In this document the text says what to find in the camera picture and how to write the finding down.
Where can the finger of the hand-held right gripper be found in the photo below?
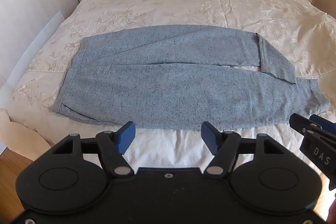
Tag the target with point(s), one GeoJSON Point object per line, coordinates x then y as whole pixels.
{"type": "Point", "coordinates": [302, 124]}
{"type": "Point", "coordinates": [326, 125]}

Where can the grey speckled pants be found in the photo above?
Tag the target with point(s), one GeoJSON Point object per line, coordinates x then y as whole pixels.
{"type": "Point", "coordinates": [170, 87]}

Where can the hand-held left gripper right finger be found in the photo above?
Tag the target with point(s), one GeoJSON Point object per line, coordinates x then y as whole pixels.
{"type": "Point", "coordinates": [210, 136]}

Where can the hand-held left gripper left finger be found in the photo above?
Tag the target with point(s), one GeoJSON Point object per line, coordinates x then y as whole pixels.
{"type": "Point", "coordinates": [126, 134]}

